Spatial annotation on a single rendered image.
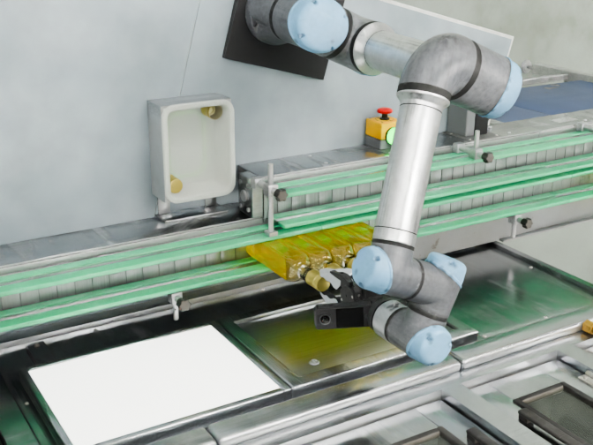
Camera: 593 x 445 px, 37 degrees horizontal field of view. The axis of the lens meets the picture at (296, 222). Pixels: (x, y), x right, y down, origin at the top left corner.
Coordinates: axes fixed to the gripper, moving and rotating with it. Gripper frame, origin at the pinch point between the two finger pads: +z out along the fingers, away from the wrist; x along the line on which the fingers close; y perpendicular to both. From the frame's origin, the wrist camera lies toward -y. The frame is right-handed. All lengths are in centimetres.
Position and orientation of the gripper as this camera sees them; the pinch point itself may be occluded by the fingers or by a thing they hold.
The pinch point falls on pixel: (320, 282)
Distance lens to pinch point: 183.7
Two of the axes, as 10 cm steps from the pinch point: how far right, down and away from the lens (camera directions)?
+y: 8.6, -1.9, 4.8
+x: -0.1, -9.4, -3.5
